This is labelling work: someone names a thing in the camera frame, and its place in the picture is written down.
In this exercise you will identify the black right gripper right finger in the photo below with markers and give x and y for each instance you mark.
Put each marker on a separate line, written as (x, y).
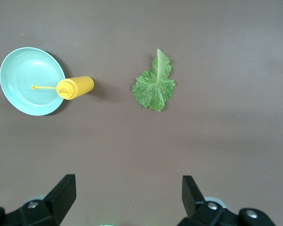
(193, 204)

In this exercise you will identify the yellow mustard squeeze bottle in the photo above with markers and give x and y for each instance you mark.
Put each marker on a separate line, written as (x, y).
(80, 86)

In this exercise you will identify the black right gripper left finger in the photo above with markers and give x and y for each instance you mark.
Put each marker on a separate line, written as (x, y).
(59, 202)

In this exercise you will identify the green lettuce leaf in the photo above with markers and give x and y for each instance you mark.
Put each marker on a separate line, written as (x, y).
(155, 91)

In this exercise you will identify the mint green plate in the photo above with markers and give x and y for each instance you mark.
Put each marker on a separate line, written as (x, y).
(23, 70)

